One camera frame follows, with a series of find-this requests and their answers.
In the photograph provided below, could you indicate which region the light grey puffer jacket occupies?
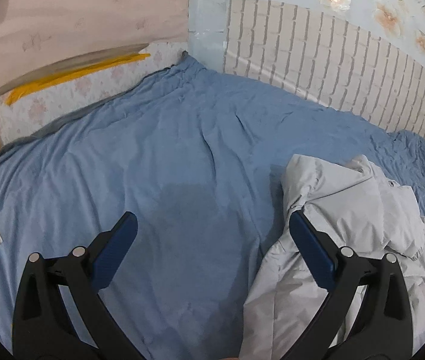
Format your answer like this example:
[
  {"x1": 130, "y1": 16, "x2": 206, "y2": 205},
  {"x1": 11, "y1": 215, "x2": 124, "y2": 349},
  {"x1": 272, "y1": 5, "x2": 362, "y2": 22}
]
[{"x1": 240, "y1": 154, "x2": 425, "y2": 359}]

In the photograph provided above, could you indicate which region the blue bed sheet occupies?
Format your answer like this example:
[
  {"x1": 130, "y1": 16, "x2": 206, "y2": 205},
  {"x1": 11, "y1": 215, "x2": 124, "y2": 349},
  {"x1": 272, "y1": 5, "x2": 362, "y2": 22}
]
[{"x1": 0, "y1": 56, "x2": 425, "y2": 359}]

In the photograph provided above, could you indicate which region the yellow tape strip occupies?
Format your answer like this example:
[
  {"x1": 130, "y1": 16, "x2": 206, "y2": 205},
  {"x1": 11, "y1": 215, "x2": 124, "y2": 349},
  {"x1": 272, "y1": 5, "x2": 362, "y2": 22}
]
[{"x1": 5, "y1": 53, "x2": 151, "y2": 106}]

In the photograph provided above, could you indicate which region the pink floral curtain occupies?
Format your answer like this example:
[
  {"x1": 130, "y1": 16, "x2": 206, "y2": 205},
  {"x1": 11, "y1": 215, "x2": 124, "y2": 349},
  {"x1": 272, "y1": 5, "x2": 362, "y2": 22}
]
[{"x1": 0, "y1": 0, "x2": 193, "y2": 95}]

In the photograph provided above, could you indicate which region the clear plastic sheet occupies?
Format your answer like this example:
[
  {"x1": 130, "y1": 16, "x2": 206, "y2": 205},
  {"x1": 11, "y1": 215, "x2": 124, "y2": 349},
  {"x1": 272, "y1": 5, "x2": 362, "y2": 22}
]
[{"x1": 188, "y1": 0, "x2": 230, "y2": 72}]

